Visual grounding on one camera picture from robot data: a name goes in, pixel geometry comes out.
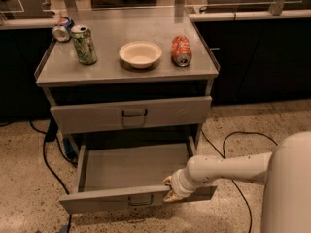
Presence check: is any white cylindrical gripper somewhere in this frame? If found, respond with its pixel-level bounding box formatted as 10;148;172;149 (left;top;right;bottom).
162;168;203;203

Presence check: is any grey drawer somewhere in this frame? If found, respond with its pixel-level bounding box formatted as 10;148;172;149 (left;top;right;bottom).
51;96;212;134
58;135;219;216

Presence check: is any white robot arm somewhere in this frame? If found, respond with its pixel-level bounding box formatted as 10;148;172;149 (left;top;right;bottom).
163;131;311;233

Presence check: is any grey top drawer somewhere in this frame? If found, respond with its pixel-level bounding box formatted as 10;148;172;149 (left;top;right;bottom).
51;96;212;134

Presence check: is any grey metal drawer cabinet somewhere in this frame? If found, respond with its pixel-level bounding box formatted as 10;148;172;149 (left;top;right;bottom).
37;7;218;150

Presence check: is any white paper bowl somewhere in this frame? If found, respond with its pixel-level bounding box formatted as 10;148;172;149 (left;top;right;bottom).
119;41;162;69

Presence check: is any orange soda can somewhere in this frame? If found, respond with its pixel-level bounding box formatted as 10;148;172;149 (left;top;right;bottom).
171;36;192;67

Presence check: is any green soda can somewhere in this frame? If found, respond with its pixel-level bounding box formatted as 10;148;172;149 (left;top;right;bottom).
71;25;97;65

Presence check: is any red blue soda can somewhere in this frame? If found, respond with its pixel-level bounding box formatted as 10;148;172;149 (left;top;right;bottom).
52;17;74;42

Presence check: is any black cable right floor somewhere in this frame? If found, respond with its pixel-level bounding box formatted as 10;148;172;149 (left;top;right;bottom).
200;129;279;233

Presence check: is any black cable floor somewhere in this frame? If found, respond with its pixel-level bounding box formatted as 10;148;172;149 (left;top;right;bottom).
200;129;279;233
28;119;79;233

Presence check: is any black cable left floor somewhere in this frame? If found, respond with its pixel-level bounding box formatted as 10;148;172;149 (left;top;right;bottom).
28;119;79;233

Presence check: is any white counter rail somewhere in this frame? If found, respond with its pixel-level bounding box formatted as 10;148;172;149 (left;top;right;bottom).
189;9;311;22

